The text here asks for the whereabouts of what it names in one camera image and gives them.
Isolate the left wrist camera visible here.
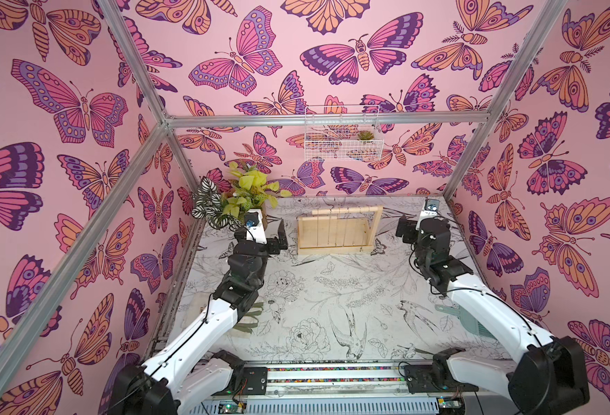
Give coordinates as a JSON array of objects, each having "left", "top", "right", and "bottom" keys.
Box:
[{"left": 243, "top": 209, "right": 265, "bottom": 229}]

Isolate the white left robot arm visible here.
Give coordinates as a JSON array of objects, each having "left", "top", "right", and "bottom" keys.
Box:
[{"left": 106, "top": 209, "right": 289, "bottom": 414}]

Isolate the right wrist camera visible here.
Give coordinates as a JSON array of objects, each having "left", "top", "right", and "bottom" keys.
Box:
[{"left": 421, "top": 198, "right": 440, "bottom": 217}]

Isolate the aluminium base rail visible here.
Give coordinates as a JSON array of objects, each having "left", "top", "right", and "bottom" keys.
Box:
[{"left": 112, "top": 360, "right": 550, "bottom": 415}]

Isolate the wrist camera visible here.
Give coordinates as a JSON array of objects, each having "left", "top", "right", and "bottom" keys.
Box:
[
  {"left": 421, "top": 198, "right": 440, "bottom": 217},
  {"left": 243, "top": 209, "right": 265, "bottom": 229}
]

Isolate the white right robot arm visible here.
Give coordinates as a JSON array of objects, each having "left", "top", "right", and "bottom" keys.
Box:
[{"left": 396, "top": 213, "right": 590, "bottom": 414}]

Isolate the white wire wall basket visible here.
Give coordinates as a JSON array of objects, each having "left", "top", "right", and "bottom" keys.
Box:
[{"left": 301, "top": 112, "right": 384, "bottom": 164}]

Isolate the green potted plant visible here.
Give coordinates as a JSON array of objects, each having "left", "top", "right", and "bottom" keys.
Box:
[{"left": 192, "top": 162, "right": 293, "bottom": 230}]

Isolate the small succulent in basket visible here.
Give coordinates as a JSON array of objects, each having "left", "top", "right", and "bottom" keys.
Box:
[{"left": 358, "top": 131, "right": 375, "bottom": 142}]

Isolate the teal plastic paddle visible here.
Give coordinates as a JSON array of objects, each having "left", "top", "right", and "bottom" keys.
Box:
[{"left": 435, "top": 305, "right": 493, "bottom": 338}]

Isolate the wooden jewelry display stand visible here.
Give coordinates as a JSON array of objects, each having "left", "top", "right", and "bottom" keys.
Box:
[{"left": 297, "top": 206, "right": 384, "bottom": 255}]

